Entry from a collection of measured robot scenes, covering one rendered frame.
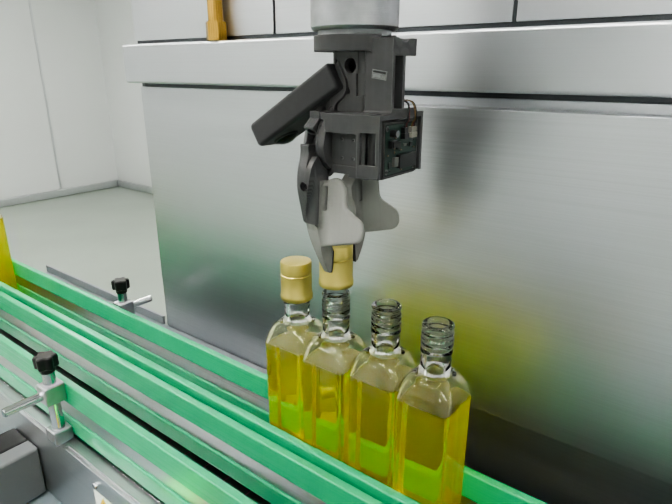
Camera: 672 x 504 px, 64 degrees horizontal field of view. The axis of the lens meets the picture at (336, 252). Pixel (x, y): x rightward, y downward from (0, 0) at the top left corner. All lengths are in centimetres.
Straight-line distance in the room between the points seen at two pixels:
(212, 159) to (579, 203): 56
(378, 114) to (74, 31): 645
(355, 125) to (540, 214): 21
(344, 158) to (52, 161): 628
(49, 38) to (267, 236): 599
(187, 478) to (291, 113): 39
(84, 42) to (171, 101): 596
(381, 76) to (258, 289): 50
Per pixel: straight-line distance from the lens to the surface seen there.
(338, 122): 46
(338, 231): 48
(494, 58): 57
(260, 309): 88
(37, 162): 664
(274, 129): 52
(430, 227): 61
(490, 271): 60
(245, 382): 78
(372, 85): 46
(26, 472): 95
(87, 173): 689
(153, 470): 70
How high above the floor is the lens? 136
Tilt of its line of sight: 19 degrees down
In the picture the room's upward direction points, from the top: straight up
